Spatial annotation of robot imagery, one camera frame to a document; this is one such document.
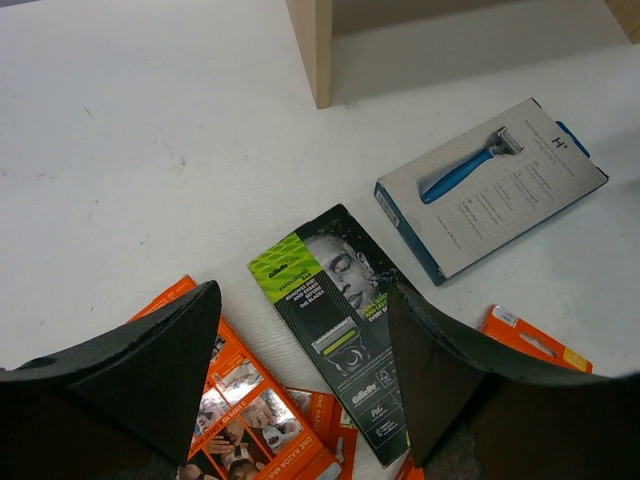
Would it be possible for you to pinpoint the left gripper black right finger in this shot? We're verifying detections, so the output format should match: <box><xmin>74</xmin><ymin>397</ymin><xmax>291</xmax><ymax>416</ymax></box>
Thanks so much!
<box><xmin>388</xmin><ymin>284</ymin><xmax>639</xmax><ymax>479</ymax></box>

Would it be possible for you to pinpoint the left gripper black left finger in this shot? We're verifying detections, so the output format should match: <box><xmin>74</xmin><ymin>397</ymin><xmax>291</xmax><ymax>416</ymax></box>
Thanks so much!
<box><xmin>1</xmin><ymin>280</ymin><xmax>221</xmax><ymax>479</ymax></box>

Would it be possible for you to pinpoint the black green Gillette box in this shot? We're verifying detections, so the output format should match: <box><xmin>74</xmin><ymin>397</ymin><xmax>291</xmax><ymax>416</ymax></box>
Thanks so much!
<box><xmin>248</xmin><ymin>204</ymin><xmax>409</xmax><ymax>467</ymax></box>

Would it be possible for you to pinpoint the white Harry's razor blister pack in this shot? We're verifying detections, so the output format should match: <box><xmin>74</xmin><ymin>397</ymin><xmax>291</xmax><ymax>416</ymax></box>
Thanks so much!
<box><xmin>374</xmin><ymin>98</ymin><xmax>609</xmax><ymax>286</ymax></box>

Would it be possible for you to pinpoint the wooden three-tier shelf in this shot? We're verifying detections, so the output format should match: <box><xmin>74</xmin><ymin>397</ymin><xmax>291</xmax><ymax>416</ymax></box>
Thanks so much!
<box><xmin>284</xmin><ymin>0</ymin><xmax>640</xmax><ymax>110</ymax></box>

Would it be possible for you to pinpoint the orange razor pack front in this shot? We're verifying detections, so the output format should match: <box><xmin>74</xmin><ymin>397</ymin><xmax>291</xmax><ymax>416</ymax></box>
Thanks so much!
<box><xmin>394</xmin><ymin>304</ymin><xmax>594</xmax><ymax>480</ymax></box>

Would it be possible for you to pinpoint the orange razor pack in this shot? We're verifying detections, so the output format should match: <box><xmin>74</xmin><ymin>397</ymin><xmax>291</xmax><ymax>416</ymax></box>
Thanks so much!
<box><xmin>394</xmin><ymin>304</ymin><xmax>594</xmax><ymax>480</ymax></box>
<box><xmin>127</xmin><ymin>274</ymin><xmax>344</xmax><ymax>480</ymax></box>
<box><xmin>286</xmin><ymin>387</ymin><xmax>358</xmax><ymax>479</ymax></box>

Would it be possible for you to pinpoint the orange razor pack top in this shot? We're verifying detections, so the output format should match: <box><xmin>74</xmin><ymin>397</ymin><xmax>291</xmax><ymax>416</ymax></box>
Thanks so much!
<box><xmin>127</xmin><ymin>274</ymin><xmax>344</xmax><ymax>480</ymax></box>

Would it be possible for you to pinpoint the orange razor pack left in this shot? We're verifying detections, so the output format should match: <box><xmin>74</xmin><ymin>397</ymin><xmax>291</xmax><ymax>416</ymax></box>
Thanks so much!
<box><xmin>286</xmin><ymin>387</ymin><xmax>358</xmax><ymax>479</ymax></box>

